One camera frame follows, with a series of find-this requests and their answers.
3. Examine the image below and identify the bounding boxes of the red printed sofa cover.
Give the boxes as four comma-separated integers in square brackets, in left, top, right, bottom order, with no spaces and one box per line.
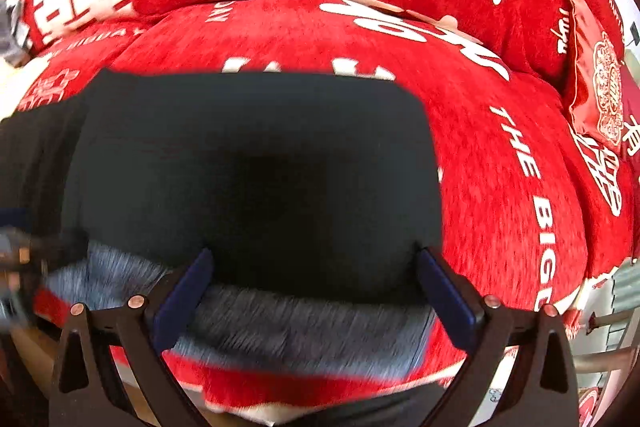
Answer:
[0,0,640,414]

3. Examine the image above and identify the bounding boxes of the black pants with grey patterned band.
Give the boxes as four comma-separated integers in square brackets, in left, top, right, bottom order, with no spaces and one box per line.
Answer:
[0,68,445,380]

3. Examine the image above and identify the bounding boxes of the grey crumpled cloth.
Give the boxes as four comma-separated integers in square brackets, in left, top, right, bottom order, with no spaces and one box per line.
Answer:
[0,0,30,58]

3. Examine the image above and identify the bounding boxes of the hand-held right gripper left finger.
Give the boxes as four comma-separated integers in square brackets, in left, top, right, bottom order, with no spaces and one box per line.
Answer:
[50,248,215,427]

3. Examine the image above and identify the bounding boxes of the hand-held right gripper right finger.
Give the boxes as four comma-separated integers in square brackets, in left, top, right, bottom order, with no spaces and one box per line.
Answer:
[417,248,581,427]

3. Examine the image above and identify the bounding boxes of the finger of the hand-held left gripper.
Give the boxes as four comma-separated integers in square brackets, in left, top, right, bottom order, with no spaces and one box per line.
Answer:
[0,206,36,234]

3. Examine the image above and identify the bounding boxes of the red embroidered cushion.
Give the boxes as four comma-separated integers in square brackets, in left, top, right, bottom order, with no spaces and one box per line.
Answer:
[564,0,632,158]

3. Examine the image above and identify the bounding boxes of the metal frame rods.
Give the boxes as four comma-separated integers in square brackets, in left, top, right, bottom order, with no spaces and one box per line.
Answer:
[575,309,640,374]

